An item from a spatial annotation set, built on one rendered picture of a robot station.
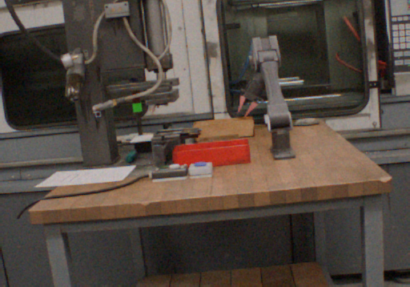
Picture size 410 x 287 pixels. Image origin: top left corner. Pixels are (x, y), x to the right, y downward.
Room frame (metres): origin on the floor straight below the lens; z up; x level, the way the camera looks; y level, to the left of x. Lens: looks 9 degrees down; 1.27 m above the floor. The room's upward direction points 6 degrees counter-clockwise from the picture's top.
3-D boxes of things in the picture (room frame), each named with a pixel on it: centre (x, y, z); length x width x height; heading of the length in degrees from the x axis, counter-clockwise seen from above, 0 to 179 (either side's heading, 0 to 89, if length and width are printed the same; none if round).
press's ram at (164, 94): (1.91, 0.18, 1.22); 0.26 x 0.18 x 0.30; 86
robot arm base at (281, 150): (1.73, -0.27, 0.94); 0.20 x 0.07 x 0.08; 176
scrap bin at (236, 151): (1.71, -0.04, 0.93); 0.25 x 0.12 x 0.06; 86
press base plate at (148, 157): (1.95, 0.19, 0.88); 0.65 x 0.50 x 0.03; 176
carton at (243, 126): (2.19, -0.11, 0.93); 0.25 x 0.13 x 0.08; 86
